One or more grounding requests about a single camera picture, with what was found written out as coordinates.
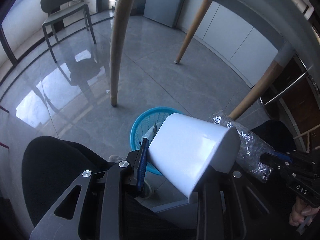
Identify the blue plastic waste basket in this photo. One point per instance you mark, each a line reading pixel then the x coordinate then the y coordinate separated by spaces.
pixel 148 124

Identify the silver refrigerator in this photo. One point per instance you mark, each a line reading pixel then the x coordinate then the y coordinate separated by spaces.
pixel 165 12

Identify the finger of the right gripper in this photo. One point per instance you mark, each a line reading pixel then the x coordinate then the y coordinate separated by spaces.
pixel 281 157

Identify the person right hand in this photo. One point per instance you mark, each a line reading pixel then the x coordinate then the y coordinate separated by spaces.
pixel 300 211

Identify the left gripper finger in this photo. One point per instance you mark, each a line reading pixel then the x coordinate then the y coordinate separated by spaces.
pixel 143 162

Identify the round white table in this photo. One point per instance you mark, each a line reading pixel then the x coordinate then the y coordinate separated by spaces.
pixel 257 39

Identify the dark green chair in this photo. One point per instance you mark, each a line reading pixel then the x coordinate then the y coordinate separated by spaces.
pixel 48 6

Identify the white red-print plastic bag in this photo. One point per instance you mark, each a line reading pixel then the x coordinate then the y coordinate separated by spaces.
pixel 150 134

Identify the white plastic cup container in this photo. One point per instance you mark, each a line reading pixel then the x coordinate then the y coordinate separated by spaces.
pixel 184 147

